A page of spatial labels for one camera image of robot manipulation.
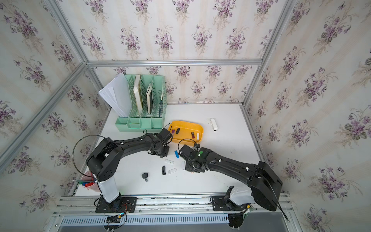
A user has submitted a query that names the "yellow plastic storage box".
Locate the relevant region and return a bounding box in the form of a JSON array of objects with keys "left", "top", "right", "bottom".
[{"left": 166, "top": 120, "right": 203, "bottom": 146}]

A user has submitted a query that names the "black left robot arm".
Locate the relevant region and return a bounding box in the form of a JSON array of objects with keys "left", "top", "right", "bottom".
[{"left": 86, "top": 129, "right": 173, "bottom": 204}]

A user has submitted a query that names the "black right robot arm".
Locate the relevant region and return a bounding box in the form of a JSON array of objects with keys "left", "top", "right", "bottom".
[{"left": 178, "top": 145, "right": 283, "bottom": 211}]

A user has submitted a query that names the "black silver swivel usb drive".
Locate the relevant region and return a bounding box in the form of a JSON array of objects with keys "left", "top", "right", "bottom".
[{"left": 161, "top": 165, "right": 166, "bottom": 176}]

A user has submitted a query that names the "black round key usb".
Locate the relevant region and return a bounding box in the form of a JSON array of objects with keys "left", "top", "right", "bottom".
[{"left": 142, "top": 173, "right": 148, "bottom": 182}]

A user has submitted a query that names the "white stapler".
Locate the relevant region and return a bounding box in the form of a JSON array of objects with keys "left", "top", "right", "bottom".
[{"left": 210, "top": 118, "right": 218, "bottom": 131}]

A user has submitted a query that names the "tan notebook in organizer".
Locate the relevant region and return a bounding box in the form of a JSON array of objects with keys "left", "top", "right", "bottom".
[{"left": 146, "top": 84, "right": 153, "bottom": 115}]

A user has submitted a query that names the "green mesh file organizer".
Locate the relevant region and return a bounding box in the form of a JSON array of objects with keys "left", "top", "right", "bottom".
[{"left": 115, "top": 74, "right": 167, "bottom": 132}]

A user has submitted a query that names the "white book in organizer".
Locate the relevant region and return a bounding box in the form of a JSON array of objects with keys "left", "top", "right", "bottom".
[{"left": 133, "top": 74, "right": 143, "bottom": 116}]

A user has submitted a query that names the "white paper stack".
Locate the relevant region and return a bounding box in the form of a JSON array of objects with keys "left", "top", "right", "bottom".
[{"left": 98, "top": 73, "right": 132, "bottom": 118}]

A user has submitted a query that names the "pink pen cup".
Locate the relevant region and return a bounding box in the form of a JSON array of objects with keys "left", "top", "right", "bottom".
[{"left": 76, "top": 171, "right": 100, "bottom": 192}]

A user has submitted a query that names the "white green-ring usb drive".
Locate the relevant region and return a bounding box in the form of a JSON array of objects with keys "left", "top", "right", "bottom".
[{"left": 165, "top": 159, "right": 174, "bottom": 164}]

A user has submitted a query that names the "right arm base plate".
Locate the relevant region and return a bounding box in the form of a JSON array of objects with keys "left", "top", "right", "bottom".
[{"left": 210, "top": 195, "right": 248, "bottom": 211}]

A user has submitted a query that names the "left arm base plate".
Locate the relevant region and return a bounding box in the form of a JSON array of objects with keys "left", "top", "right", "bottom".
[{"left": 94, "top": 197, "right": 138, "bottom": 214}]

